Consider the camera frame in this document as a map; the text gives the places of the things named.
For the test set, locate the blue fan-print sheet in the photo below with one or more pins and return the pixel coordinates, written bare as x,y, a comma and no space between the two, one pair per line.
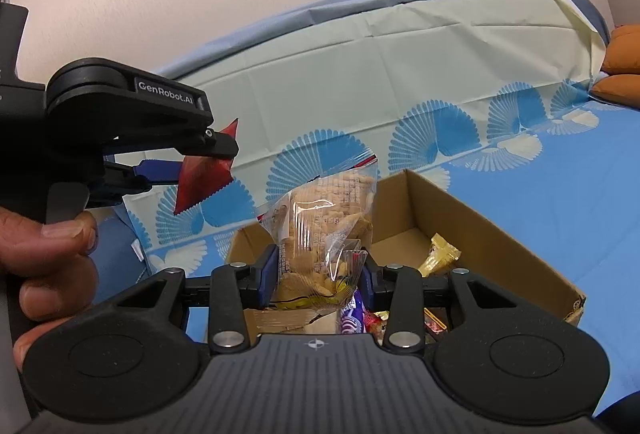
550,194

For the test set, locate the purple snack packet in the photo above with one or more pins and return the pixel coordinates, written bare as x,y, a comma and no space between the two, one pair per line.
352,319

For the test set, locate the yellow snack packet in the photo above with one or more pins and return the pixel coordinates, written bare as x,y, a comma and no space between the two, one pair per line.
440,256

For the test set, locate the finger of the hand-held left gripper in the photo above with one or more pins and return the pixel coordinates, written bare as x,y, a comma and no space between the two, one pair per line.
222,147
157,172

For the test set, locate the orange cushion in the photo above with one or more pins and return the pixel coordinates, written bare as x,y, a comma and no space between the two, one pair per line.
625,47
620,90

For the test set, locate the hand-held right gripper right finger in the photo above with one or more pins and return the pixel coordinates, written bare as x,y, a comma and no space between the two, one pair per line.
369,284

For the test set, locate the red and white snack packet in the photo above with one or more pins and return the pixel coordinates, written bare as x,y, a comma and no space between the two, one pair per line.
435,326

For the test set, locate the brown cardboard box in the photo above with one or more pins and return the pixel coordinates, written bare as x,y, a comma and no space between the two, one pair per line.
500,254

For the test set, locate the clear bag of crackers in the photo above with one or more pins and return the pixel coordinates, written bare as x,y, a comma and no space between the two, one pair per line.
325,214

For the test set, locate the person's left hand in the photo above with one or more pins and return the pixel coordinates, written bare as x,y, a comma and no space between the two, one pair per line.
50,241

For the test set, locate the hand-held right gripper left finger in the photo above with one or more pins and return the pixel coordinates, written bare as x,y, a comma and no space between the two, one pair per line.
267,274

